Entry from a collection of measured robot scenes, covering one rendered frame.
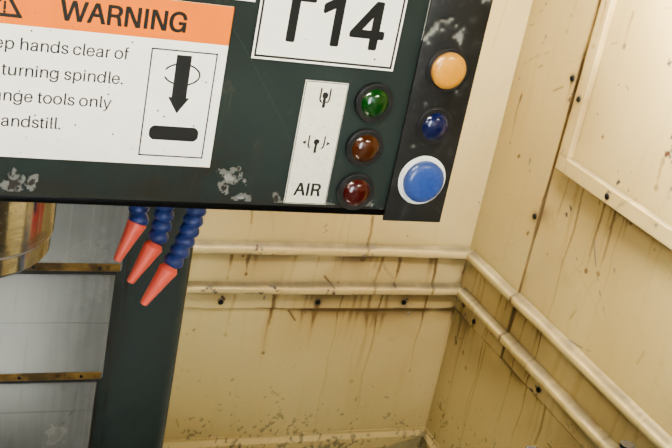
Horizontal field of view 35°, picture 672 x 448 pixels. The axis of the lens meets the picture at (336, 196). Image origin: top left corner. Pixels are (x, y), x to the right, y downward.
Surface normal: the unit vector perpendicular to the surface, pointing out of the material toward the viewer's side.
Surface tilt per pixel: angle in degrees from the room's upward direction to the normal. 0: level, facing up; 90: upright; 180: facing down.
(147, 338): 90
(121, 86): 90
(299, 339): 90
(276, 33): 90
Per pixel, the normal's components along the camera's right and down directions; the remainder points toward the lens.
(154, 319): 0.34, 0.39
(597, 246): -0.91, 0.00
